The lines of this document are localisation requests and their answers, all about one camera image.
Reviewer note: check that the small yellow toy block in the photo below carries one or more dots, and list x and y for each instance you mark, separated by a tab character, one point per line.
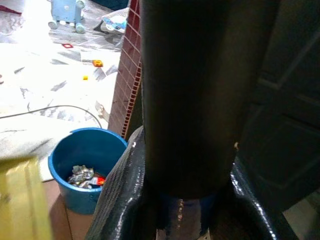
85	77

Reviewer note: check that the crumpled silver wrapper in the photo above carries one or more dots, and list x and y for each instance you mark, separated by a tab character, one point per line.
81	173

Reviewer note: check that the white grey patterned mat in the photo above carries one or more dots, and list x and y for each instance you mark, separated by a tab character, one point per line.
50	70

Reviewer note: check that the red snack packet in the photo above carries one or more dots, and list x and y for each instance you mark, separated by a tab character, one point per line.
98	180

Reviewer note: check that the dark red cloth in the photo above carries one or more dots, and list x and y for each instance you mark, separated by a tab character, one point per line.
8	10

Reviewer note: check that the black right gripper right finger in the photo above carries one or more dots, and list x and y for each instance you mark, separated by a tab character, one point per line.
247	210

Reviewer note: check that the blue plastic bucket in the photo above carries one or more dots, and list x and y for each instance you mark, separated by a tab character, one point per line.
82	147

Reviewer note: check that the white printed plastic bag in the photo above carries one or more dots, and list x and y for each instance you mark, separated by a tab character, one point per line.
115	21

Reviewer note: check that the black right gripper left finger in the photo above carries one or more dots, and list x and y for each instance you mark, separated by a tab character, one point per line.
117	195

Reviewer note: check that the yellow blurred object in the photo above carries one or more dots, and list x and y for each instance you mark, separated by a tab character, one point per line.
20	200

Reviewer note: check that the light blue toy cart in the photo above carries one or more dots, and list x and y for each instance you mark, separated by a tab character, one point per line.
65	11

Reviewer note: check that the dark panelled door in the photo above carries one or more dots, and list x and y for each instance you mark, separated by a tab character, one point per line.
287	130

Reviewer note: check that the red square toy frame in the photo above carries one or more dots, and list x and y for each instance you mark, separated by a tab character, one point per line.
64	46

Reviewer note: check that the orange toy block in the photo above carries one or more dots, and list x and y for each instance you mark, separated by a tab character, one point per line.
98	63

